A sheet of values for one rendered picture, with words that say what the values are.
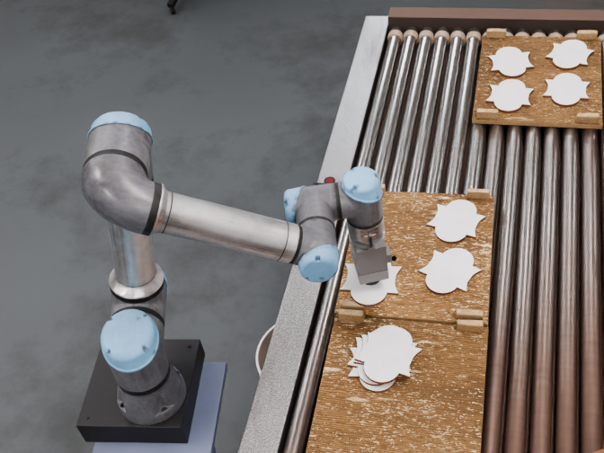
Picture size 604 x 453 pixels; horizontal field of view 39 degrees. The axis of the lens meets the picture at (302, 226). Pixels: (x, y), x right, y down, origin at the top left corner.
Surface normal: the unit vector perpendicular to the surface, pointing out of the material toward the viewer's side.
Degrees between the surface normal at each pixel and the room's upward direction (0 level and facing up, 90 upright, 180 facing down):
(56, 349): 0
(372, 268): 90
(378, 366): 0
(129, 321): 6
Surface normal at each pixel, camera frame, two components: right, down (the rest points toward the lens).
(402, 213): -0.12, -0.69
